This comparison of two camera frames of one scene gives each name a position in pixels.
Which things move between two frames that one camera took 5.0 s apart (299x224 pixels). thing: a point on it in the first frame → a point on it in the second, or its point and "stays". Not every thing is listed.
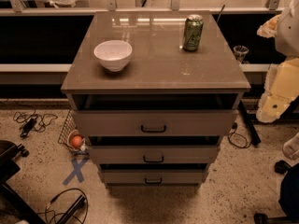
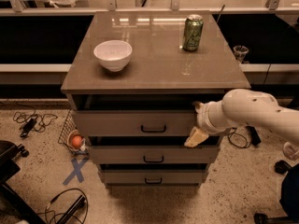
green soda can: [193, 29] stays
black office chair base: [14, 208] stays
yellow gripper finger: [270, 107] → [195, 137]
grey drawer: [153, 174] stays
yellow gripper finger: [268, 29] → [197, 105]
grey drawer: [155, 115] stays
